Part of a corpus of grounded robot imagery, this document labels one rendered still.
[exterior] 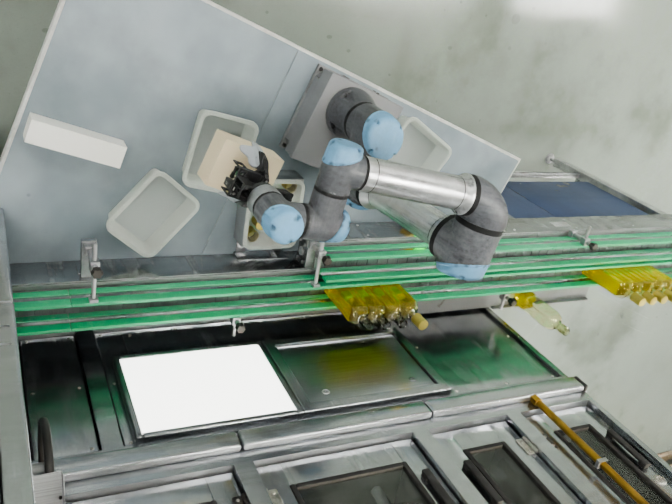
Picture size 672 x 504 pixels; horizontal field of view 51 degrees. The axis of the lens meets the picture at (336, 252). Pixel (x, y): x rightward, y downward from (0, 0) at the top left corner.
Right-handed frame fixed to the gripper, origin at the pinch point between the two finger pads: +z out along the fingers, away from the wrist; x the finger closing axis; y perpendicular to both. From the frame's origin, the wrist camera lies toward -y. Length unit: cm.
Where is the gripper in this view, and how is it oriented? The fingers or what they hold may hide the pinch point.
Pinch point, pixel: (243, 169)
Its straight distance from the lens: 172.4
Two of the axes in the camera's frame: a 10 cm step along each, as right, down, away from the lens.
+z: -4.1, -4.5, 8.0
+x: -4.5, 8.6, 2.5
